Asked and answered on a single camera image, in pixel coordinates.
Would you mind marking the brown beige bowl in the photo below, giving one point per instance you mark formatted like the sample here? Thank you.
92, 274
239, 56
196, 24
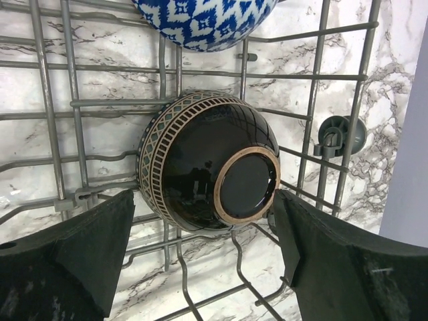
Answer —
208, 162

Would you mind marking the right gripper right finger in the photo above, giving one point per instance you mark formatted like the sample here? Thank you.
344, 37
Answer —
342, 272

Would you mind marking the red patterned bowl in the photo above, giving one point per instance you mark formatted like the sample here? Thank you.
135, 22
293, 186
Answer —
205, 25

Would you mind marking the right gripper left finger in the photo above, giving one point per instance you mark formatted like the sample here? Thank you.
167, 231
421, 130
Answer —
68, 271

